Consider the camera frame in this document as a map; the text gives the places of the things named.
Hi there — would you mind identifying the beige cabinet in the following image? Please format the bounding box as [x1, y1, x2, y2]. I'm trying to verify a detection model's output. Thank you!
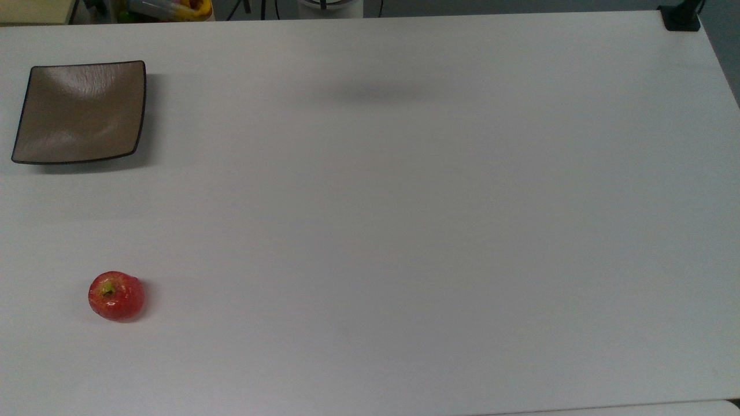
[0, 0, 79, 25]

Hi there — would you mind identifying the red apple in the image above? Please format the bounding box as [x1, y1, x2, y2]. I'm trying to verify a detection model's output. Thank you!
[88, 271, 145, 322]

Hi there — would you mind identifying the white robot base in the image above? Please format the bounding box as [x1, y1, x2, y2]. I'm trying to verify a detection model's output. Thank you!
[297, 0, 364, 19]

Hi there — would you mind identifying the square beige ceramic plate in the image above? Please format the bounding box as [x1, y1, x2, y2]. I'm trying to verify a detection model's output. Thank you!
[11, 60, 147, 165]

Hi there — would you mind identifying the colourful yellow plastic bag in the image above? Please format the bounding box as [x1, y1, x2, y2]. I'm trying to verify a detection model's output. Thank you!
[119, 0, 214, 23]

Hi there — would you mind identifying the black table clamp mount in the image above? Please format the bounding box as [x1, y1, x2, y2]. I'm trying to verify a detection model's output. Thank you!
[657, 0, 707, 32]

